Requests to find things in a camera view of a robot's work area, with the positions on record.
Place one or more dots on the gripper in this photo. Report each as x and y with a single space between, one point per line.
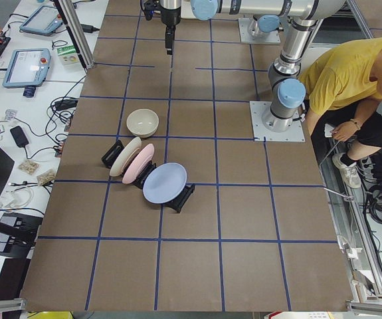
170 17

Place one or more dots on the beige ceramic bowl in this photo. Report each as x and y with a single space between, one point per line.
142 123

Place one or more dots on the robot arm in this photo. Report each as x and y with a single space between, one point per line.
263 29
288 92

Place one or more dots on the green white box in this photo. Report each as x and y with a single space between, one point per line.
67 55

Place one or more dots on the pink plate in rack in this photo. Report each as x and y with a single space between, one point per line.
138 164

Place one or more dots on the black dish rack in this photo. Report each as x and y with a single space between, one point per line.
176 204

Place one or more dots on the cream plate in rack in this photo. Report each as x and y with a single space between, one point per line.
125 157

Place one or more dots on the far teach pendant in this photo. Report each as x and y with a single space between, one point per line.
44 21

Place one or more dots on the teach pendant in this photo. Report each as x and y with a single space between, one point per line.
27 67
44 21

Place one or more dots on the light blue plate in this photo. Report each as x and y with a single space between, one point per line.
165 183

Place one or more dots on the near teach pendant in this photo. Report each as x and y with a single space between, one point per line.
27 67

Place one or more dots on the black phone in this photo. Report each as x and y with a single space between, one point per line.
19 136

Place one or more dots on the person in yellow shirt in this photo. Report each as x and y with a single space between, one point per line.
344 89

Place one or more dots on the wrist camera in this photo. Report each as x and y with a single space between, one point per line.
149 7

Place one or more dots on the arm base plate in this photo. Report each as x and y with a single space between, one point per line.
268 128
244 31

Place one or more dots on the aluminium frame post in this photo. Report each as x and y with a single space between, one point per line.
70 19

